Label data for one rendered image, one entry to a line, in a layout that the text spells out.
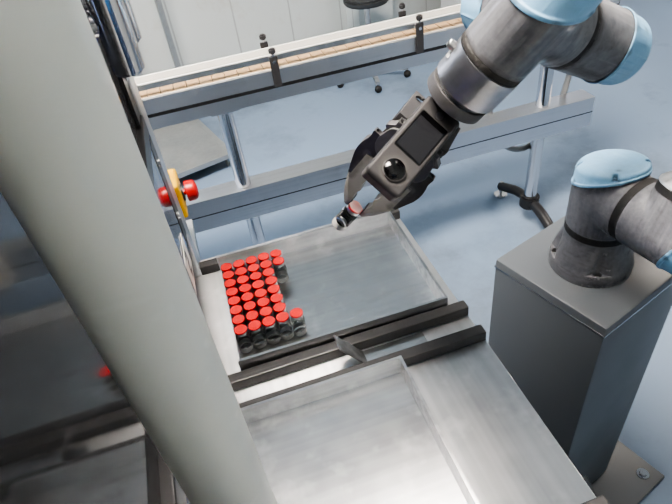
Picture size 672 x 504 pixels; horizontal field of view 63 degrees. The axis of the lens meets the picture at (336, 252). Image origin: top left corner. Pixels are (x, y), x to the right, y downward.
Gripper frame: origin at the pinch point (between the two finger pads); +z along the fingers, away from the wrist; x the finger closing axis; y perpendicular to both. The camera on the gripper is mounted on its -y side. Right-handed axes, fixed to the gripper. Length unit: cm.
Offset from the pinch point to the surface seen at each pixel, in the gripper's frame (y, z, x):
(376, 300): 8.5, 21.0, -14.1
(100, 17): -29.3, -24.5, 20.7
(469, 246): 131, 93, -59
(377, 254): 19.6, 23.3, -10.8
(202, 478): -48, -31, 3
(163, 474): -41.5, -6.8, 1.2
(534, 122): 147, 42, -41
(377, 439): -15.7, 15.8, -21.8
